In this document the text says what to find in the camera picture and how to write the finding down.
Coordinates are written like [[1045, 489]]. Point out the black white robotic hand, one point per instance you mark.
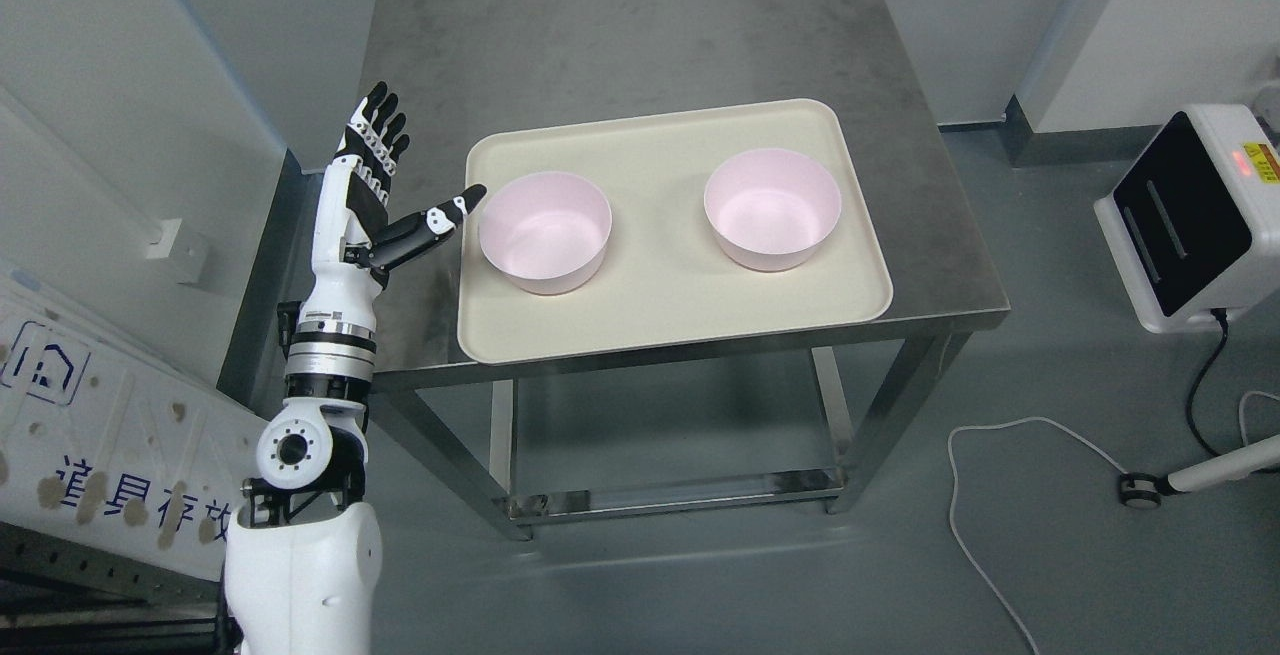
[[355, 244]]

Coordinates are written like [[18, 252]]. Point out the pink bowl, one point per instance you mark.
[[546, 232], [769, 209]]

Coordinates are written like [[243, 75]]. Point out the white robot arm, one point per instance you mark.
[[304, 552]]

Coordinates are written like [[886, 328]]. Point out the cream plastic tray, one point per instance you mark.
[[664, 279]]

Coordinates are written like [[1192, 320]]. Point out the white stand leg with caster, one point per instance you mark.
[[1146, 491]]

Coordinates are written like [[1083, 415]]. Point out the white black device box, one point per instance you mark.
[[1193, 225]]

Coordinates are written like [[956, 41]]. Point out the white wall socket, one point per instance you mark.
[[180, 251]]

